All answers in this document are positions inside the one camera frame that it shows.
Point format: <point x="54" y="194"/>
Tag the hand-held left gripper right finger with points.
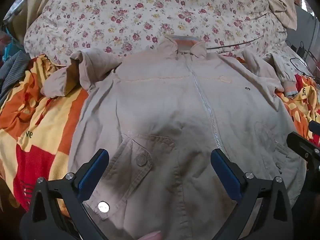
<point x="226" y="177"/>

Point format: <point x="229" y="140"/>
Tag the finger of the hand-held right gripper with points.
<point x="303" y="146"/>
<point x="315" y="126"/>

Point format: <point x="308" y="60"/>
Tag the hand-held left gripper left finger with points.
<point x="93" y="177"/>

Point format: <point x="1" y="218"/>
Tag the beige zip jacket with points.
<point x="162" y="105"/>

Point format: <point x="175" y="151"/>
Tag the person's left hand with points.
<point x="152" y="236"/>

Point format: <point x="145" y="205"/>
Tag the orange red yellow blanket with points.
<point x="50" y="130"/>

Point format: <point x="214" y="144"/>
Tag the black power adapter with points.
<point x="301" y="48"/>

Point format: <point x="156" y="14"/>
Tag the grey striped cloth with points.
<point x="13" y="75"/>

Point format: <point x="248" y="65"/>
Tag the beige cloth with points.
<point x="280" y="0"/>

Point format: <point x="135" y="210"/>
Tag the teal cloth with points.
<point x="8" y="47"/>

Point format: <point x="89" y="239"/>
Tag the floral quilt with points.
<point x="150" y="17"/>

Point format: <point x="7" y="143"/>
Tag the beige curtain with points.
<point x="40" y="0"/>

